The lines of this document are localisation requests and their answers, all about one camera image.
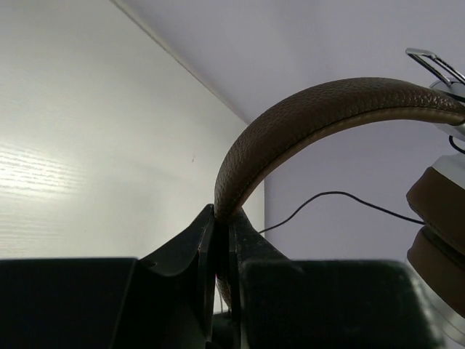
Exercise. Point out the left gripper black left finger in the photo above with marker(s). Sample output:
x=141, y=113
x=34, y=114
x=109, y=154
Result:
x=163, y=300

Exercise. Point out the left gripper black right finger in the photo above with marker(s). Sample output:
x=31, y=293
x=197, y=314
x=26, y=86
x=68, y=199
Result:
x=283, y=303

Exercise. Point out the brown silver headphones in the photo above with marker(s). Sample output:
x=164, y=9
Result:
x=436, y=257

